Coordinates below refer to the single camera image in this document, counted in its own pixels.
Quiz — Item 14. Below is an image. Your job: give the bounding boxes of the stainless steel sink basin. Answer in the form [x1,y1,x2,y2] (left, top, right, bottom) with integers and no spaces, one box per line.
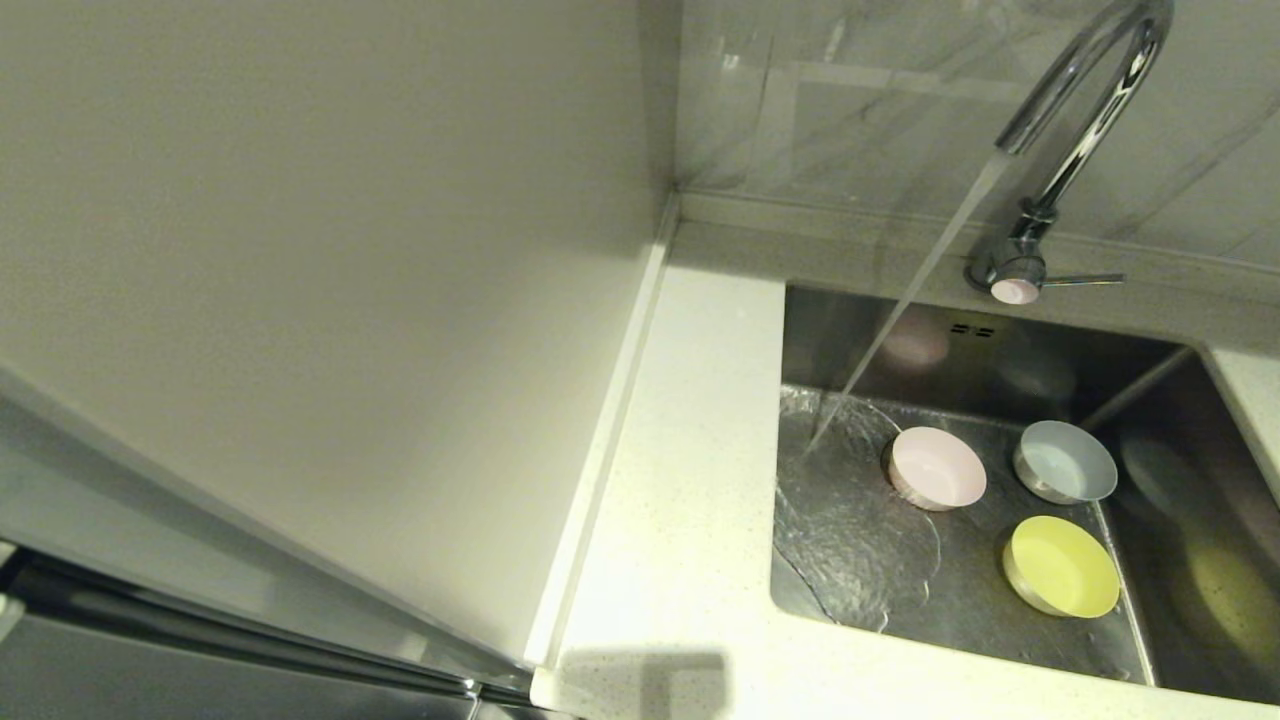
[770,280,1280,706]

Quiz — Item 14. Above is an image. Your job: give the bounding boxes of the dark metal door trim bar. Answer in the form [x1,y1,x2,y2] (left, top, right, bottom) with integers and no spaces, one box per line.
[0,545,536,709]

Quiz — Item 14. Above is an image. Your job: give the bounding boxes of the chrome gooseneck faucet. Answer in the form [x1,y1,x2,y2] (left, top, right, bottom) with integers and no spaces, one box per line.
[963,0,1176,305]

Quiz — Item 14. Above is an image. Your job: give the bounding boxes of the glossy grey door panel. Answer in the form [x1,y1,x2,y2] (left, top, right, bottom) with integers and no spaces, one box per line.
[0,615,471,720]

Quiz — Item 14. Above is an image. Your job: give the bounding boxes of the yellow plastic bowl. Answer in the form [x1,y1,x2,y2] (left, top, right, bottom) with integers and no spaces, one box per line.
[1002,515,1121,619]

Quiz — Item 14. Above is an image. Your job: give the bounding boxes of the grey-blue plastic bowl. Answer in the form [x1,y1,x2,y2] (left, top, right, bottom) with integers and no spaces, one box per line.
[1012,420,1119,505]

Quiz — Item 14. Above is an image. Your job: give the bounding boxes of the pink plastic bowl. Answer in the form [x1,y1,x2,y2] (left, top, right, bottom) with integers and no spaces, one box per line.
[886,426,989,513]

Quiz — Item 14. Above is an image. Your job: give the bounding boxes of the white tall cabinet side panel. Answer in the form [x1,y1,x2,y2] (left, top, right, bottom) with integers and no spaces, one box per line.
[0,0,683,669]

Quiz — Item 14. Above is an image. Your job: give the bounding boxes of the grey appliance door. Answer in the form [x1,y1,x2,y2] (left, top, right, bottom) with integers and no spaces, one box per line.
[0,370,536,696]

